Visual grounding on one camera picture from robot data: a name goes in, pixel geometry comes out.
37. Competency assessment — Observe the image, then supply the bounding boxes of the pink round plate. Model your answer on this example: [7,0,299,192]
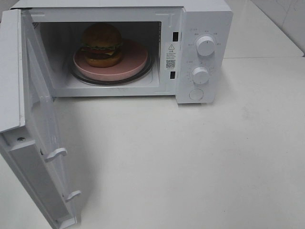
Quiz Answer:
[73,40,149,82]

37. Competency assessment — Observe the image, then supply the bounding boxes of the burger with lettuce and tomato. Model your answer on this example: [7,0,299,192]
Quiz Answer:
[81,22,122,68]

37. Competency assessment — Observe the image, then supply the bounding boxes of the white microwave door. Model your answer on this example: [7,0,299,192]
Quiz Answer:
[0,9,81,229]

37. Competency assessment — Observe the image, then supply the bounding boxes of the glass microwave turntable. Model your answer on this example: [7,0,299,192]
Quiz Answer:
[70,51,154,86]

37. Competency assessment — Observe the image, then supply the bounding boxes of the round white door button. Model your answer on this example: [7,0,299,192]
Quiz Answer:
[189,89,204,101]

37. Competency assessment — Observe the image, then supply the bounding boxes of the lower white microwave knob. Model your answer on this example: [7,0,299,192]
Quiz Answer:
[192,67,210,84]

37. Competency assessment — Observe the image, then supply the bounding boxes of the white microwave knob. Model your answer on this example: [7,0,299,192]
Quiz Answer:
[192,67,210,84]
[195,35,215,57]

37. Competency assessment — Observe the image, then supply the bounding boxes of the white microwave oven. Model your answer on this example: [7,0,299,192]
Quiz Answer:
[9,0,233,104]

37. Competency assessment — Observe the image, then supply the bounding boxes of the upper white microwave knob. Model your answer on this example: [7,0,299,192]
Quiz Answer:
[195,35,215,57]

